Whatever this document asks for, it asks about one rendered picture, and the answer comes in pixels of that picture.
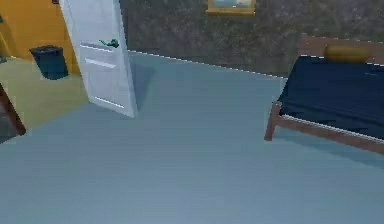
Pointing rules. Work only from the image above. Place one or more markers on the dark blue trash can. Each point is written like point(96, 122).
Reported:
point(50, 61)

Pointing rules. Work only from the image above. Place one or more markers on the white room door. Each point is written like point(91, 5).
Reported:
point(103, 76)

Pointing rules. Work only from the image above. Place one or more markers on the wooden bed with dark blanket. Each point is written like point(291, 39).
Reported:
point(336, 96)

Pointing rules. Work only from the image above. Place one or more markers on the olive yellow pillow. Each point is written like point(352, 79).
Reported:
point(346, 53)

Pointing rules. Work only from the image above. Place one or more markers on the gold framed wall picture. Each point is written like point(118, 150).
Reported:
point(231, 6)

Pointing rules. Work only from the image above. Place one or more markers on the brown wooden door frame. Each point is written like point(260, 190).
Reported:
point(10, 113)

